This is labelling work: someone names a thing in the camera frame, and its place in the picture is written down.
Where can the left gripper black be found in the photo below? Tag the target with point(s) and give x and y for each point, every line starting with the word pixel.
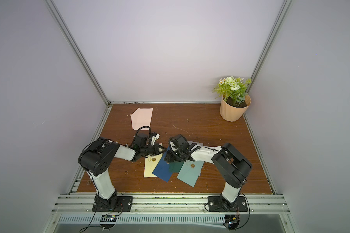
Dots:
pixel 157 150

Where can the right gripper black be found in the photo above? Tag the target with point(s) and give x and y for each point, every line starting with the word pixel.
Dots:
pixel 169 156

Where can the navy blue envelope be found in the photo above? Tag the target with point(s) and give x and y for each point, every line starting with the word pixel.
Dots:
pixel 162 169

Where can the pink envelope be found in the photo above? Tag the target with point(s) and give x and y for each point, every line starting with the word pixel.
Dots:
pixel 141 117

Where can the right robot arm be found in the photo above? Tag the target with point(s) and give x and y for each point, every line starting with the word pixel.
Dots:
pixel 230 163

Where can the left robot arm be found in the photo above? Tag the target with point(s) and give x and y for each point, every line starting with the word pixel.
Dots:
pixel 97 156

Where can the dark green envelope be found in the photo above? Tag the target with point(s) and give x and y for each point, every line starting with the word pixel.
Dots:
pixel 175 167

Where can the cream yellow envelope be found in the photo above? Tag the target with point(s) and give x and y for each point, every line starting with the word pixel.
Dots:
pixel 150 164

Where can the teal envelope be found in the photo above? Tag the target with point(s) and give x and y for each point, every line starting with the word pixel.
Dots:
pixel 190 172

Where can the grey envelope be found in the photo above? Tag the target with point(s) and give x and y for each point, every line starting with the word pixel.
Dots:
pixel 197 143

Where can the ribbed terracotta plant pot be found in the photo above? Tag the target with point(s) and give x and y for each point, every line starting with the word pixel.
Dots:
pixel 232 114

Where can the green plant white flowers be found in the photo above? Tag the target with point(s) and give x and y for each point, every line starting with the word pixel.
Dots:
pixel 233 90

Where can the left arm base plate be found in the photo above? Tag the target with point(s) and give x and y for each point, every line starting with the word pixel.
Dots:
pixel 124 204

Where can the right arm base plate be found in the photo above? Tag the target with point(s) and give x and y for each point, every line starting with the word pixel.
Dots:
pixel 220 204

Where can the left circuit board with wires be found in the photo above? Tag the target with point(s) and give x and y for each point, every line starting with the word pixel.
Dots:
pixel 107 221

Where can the circuit board with wires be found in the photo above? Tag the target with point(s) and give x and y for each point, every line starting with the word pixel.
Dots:
pixel 242 214
pixel 107 221

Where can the right circuit board with wires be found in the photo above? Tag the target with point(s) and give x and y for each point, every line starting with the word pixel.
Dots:
pixel 242 214

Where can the aluminium front rail frame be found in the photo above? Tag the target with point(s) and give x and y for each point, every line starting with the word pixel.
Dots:
pixel 169 203

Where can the white vented cable duct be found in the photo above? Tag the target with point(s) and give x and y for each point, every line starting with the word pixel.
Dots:
pixel 149 219

